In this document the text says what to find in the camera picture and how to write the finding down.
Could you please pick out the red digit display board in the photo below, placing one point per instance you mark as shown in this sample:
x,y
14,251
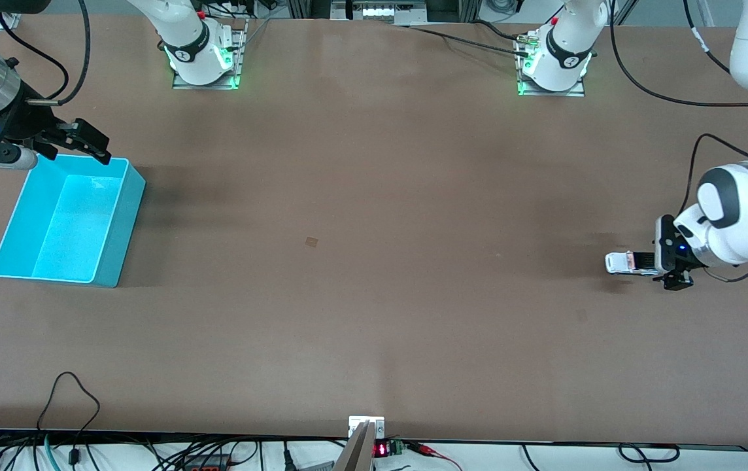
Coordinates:
x,y
382,449

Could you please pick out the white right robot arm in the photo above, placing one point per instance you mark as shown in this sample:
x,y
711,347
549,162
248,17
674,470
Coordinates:
x,y
191,39

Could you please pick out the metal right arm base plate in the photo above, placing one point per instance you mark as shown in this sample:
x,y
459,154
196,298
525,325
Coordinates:
x,y
204,86

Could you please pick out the white jeep toy black roof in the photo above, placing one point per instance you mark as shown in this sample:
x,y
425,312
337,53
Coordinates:
x,y
619,263

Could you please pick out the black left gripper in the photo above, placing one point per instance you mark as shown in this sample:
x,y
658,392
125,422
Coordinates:
x,y
643,261

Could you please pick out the aluminium corner bracket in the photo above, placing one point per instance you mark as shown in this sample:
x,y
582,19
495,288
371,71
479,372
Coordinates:
x,y
8,19

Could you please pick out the black power strip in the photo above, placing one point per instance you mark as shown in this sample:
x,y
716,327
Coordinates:
x,y
207,464

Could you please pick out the red clip leads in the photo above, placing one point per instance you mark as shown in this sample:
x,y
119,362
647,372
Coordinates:
x,y
423,449

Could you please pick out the cyan plastic bin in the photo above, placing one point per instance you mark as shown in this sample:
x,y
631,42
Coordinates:
x,y
67,222

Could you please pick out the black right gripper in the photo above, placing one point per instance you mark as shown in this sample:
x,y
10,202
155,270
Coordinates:
x,y
24,120

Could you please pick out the aluminium frame with white box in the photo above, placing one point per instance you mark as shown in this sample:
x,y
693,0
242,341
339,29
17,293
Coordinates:
x,y
380,12

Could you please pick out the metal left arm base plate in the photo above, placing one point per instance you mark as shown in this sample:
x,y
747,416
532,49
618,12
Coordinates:
x,y
550,93

